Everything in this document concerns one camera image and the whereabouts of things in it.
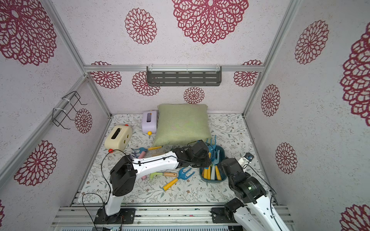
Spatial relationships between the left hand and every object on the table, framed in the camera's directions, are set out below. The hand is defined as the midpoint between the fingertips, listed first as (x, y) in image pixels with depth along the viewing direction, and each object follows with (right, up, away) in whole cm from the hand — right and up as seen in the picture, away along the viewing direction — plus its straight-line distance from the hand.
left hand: (210, 163), depth 80 cm
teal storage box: (+4, -7, +7) cm, 11 cm away
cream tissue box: (-58, +14, +15) cm, 62 cm away
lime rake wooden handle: (-23, -8, +6) cm, 25 cm away
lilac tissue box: (-39, +24, +23) cm, 52 cm away
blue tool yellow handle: (-44, +5, +20) cm, 49 cm away
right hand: (+8, +2, -6) cm, 10 cm away
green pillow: (-18, +23, +18) cm, 34 cm away
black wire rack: (-78, +28, -7) cm, 83 cm away
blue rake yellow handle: (-16, -9, +7) cm, 20 cm away
